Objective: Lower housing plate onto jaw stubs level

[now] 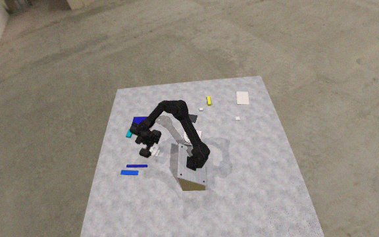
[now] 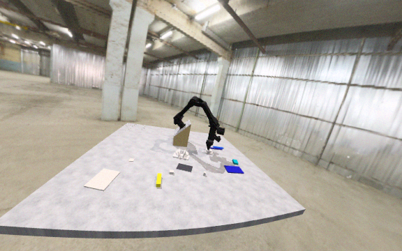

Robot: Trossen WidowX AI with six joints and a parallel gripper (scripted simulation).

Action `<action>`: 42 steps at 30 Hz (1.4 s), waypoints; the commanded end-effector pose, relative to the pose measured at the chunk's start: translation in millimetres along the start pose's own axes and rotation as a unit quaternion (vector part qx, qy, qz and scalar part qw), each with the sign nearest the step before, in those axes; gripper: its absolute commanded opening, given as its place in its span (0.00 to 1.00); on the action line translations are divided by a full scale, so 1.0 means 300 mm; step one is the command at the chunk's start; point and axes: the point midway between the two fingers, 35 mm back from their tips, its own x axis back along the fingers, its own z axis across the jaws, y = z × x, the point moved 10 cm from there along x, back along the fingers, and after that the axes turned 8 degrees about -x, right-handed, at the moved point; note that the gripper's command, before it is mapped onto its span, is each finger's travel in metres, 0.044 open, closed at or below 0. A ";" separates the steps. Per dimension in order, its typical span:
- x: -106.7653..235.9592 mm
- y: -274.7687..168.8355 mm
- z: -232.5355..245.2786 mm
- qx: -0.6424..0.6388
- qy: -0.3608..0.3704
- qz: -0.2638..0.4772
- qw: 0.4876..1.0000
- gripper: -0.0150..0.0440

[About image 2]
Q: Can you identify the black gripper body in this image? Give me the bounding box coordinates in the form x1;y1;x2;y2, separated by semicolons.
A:
206;132;216;145

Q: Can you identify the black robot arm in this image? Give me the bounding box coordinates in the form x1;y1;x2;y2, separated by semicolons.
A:
173;96;225;142

